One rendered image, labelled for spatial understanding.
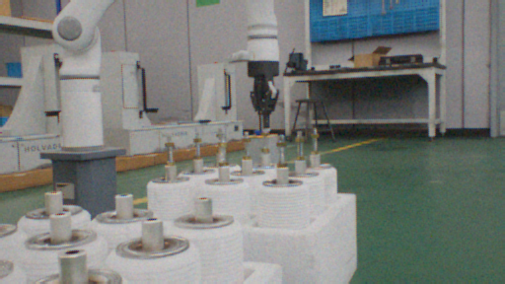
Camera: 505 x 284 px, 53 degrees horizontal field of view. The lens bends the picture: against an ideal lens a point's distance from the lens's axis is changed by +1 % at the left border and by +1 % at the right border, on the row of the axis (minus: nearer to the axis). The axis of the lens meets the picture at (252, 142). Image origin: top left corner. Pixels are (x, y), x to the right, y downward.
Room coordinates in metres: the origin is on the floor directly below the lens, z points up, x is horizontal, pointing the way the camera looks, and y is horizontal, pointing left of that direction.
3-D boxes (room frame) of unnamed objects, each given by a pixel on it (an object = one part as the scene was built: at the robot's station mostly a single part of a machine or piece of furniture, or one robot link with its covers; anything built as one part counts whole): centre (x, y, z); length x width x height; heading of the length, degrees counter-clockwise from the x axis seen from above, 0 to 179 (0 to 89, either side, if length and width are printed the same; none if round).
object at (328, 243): (1.06, 0.01, 0.09); 0.39 x 0.39 x 0.18; 68
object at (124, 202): (0.66, 0.17, 0.26); 0.02 x 0.02 x 0.03
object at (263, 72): (1.17, -0.03, 0.46); 0.08 x 0.08 x 0.09
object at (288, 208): (0.90, -0.05, 0.16); 0.10 x 0.10 x 0.18
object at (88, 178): (1.22, 0.41, 0.15); 0.15 x 0.15 x 0.30; 60
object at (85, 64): (1.22, 0.41, 0.54); 0.09 x 0.09 x 0.17; 3
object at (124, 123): (4.19, 0.70, 0.45); 1.51 x 0.57 x 0.74; 150
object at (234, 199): (0.95, 0.06, 0.16); 0.10 x 0.10 x 0.18
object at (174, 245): (0.51, 0.11, 0.25); 0.08 x 0.08 x 0.01
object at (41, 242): (0.55, 0.22, 0.25); 0.08 x 0.08 x 0.01
